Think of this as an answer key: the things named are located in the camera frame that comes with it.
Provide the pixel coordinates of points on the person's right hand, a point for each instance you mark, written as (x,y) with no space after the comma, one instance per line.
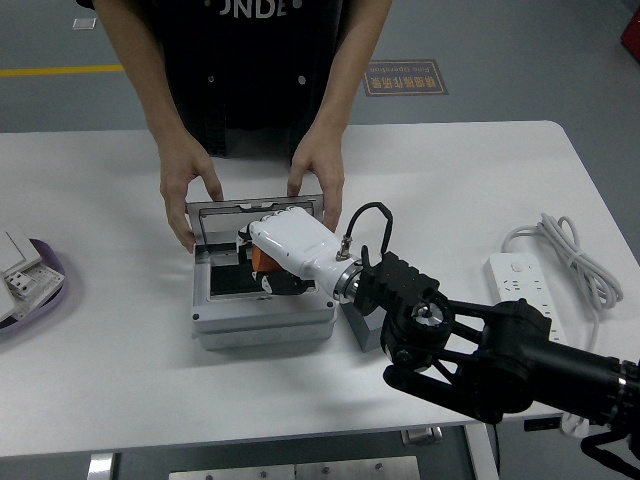
(182,175)

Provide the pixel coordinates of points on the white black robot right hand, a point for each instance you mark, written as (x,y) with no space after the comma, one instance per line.
(295,245)

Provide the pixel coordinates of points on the person's left hand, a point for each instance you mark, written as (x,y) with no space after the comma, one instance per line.
(320,165)

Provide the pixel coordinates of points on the orange cylinder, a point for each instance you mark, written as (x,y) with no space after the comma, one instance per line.
(262,261)

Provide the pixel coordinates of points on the grey electrical box with lid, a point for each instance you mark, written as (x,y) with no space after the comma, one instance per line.
(260,320)

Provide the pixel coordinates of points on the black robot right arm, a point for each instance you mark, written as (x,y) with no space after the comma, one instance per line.
(500,340)

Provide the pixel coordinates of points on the person's left forearm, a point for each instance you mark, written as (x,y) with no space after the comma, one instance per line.
(350,70)

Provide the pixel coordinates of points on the person's right forearm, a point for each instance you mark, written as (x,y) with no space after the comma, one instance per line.
(145,70)

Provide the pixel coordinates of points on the grey cube with round hole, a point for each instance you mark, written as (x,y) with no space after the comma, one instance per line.
(367,332)

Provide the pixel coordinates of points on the person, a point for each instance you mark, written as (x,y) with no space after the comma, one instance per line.
(250,75)

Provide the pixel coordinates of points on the purple tray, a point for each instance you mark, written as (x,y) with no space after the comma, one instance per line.
(56,260)

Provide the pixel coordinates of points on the small metal floor plate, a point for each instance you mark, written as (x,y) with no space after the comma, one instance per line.
(84,24)

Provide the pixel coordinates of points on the white socket module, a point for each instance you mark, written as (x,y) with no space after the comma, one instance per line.
(20,285)

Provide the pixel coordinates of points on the white power strip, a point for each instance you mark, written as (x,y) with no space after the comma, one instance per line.
(515,280)

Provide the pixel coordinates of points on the white table leg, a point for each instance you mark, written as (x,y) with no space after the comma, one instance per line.
(102,466)
(482,452)

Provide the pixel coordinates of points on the red object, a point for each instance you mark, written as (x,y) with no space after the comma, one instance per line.
(631,32)

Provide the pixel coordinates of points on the white switch panel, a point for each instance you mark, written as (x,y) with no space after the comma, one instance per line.
(11,247)

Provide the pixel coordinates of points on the grey metal base plate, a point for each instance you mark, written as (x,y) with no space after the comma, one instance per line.
(295,471)

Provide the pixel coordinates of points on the metal table bracket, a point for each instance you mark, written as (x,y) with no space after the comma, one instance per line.
(422,435)

